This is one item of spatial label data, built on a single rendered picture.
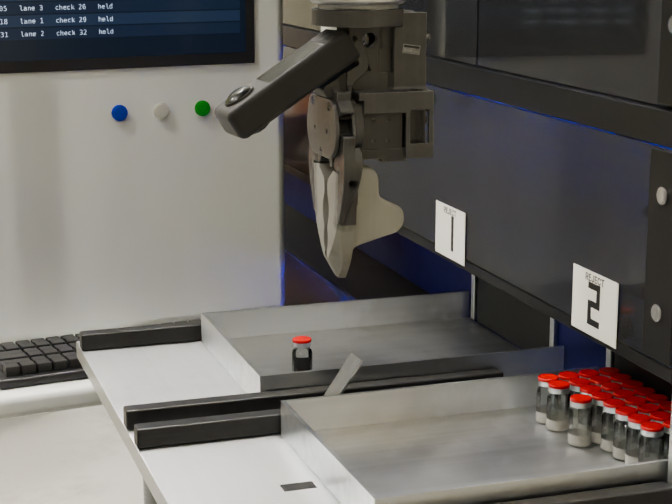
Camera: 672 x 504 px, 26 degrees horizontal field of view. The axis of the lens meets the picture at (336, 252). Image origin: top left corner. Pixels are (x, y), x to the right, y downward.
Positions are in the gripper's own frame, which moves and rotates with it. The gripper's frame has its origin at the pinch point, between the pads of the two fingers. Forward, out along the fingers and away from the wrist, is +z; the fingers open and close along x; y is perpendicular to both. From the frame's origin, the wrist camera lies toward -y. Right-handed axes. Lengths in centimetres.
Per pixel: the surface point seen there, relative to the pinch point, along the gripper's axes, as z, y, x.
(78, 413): 110, 20, 291
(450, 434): 21.3, 16.8, 14.4
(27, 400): 30, -18, 64
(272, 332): 21, 10, 54
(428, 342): 21, 27, 45
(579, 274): 5.3, 27.5, 9.8
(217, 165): 7, 13, 91
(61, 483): 110, 8, 239
